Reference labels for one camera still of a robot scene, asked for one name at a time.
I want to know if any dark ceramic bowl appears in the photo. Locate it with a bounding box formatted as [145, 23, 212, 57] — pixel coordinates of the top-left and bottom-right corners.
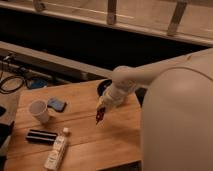
[97, 79, 112, 97]

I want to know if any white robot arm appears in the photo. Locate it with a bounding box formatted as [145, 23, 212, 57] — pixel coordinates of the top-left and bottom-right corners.
[97, 48, 213, 171]

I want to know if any dark red pepper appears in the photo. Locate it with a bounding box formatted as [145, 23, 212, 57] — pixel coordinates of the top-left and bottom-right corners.
[96, 108, 106, 125]

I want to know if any metal railing frame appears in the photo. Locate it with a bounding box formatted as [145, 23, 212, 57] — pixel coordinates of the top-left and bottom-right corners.
[0, 0, 213, 47]

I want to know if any white plastic bottle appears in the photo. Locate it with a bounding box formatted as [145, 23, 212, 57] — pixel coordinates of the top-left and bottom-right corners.
[44, 127, 70, 171]

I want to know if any blue object on floor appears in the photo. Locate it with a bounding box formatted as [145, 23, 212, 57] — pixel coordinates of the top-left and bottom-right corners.
[28, 79, 47, 90]

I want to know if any white paper cup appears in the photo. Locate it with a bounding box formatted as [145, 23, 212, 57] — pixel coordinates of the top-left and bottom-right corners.
[28, 100, 50, 124]

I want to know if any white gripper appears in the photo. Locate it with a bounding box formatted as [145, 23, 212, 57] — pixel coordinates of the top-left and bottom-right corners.
[96, 85, 127, 111]

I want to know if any black rectangular box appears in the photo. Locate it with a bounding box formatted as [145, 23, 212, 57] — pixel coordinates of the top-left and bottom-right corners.
[25, 129, 58, 145]

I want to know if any blue sponge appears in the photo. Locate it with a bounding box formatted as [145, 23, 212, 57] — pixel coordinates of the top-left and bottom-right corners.
[47, 98, 67, 112]

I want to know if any black cable loop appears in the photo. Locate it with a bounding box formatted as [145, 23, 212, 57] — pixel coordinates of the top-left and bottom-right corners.
[0, 75, 27, 95]

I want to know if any dark object at left edge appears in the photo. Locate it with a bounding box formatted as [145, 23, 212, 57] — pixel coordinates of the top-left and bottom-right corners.
[0, 105, 16, 158]

